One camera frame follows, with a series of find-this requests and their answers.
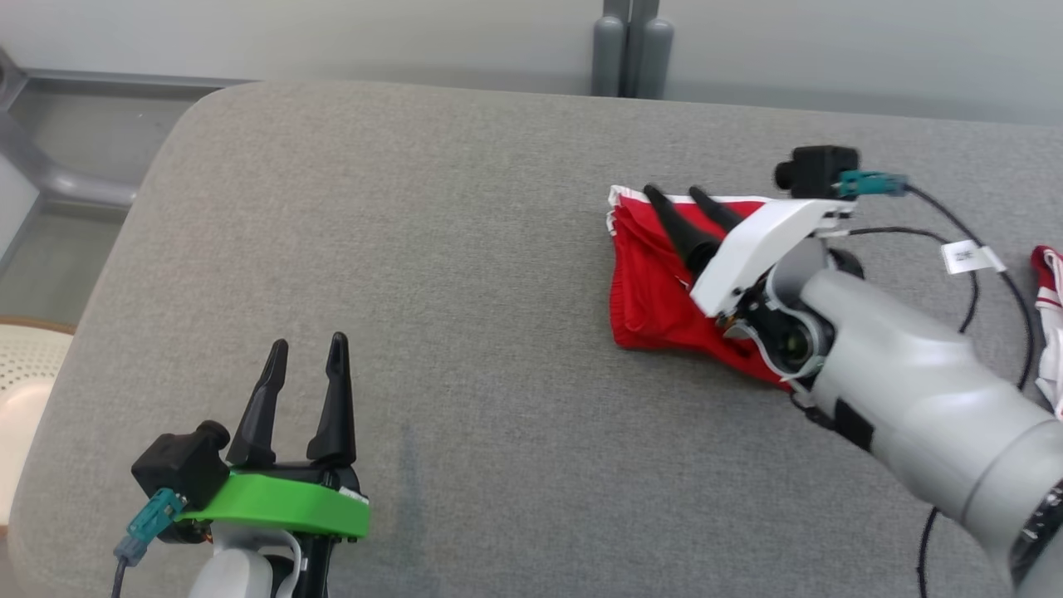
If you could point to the cream perforated laundry basket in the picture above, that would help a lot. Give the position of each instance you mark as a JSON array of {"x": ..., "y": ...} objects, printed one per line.
[{"x": 25, "y": 390}]

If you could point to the red basketball jersey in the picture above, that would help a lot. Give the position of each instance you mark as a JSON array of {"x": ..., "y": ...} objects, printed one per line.
[{"x": 1050, "y": 332}]

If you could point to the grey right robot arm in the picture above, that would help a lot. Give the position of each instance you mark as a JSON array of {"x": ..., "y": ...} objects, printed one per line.
[{"x": 913, "y": 390}]

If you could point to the red shorts with white trim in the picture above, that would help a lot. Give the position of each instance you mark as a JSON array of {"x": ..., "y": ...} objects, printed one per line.
[{"x": 652, "y": 307}]

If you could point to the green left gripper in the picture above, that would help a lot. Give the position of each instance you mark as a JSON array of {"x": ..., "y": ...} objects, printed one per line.
[{"x": 282, "y": 502}]

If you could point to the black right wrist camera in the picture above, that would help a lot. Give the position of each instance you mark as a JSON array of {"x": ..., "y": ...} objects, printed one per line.
[{"x": 818, "y": 170}]

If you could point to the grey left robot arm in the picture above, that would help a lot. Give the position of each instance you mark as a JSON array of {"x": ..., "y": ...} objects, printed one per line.
[{"x": 237, "y": 573}]

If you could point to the grey metal pipe frame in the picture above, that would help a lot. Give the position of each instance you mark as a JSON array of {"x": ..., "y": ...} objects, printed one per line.
[{"x": 75, "y": 187}]

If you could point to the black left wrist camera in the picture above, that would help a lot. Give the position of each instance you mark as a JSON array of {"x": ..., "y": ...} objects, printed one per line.
[{"x": 178, "y": 465}]

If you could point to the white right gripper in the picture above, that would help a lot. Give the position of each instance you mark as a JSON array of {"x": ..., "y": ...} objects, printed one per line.
[{"x": 764, "y": 245}]

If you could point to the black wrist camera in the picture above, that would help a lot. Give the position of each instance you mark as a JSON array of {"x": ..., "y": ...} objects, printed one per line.
[
  {"x": 178, "y": 465},
  {"x": 818, "y": 170}
]

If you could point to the grey double partition post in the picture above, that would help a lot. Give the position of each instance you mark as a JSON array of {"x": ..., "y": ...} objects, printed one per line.
[{"x": 631, "y": 50}]

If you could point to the grey fabric sofa seat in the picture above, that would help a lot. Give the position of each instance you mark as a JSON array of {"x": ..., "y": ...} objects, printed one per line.
[{"x": 465, "y": 274}]

